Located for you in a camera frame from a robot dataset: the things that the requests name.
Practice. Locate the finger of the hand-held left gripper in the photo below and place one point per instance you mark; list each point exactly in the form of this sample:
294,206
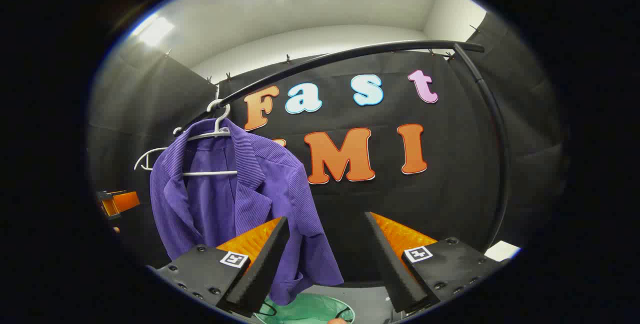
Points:
125,200

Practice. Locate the white panel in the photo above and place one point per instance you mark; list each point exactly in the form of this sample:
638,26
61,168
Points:
501,250

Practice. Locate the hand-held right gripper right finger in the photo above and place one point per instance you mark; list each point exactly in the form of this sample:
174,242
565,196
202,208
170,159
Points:
395,274

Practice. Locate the white clothes hanger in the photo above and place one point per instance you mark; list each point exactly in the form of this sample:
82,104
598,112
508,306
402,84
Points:
156,150
210,172

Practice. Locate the ceiling light panel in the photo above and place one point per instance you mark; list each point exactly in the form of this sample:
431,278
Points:
154,30

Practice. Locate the black clothes rack rail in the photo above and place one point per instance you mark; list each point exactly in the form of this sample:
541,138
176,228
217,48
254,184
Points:
350,54

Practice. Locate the green laundry hamper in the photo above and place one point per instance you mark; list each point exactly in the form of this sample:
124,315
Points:
305,311

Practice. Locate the row of small backdrop clips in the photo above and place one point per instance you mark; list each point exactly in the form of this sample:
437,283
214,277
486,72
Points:
287,58

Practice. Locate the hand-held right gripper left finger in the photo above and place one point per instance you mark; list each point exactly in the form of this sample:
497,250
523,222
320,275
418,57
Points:
265,269

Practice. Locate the black backdrop cloth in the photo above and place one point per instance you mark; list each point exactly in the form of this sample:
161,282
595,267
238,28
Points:
450,189

